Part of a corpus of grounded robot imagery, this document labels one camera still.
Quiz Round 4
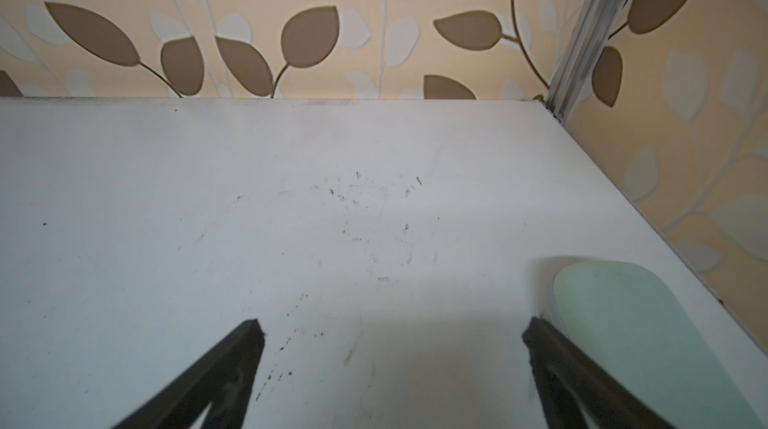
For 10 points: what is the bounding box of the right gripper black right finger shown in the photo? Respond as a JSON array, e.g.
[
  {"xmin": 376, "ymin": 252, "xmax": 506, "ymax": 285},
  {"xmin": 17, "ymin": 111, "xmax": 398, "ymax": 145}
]
[{"xmin": 522, "ymin": 317, "xmax": 671, "ymax": 428}]

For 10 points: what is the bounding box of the aluminium frame post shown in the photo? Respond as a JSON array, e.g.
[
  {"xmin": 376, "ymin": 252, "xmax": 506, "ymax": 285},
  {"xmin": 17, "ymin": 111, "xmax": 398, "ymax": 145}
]
[{"xmin": 545, "ymin": 0, "xmax": 628, "ymax": 124}]

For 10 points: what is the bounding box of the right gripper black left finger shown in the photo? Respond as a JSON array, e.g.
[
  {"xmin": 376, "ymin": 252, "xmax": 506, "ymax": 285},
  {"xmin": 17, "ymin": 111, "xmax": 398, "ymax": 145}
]
[{"xmin": 116, "ymin": 319, "xmax": 265, "ymax": 428}]

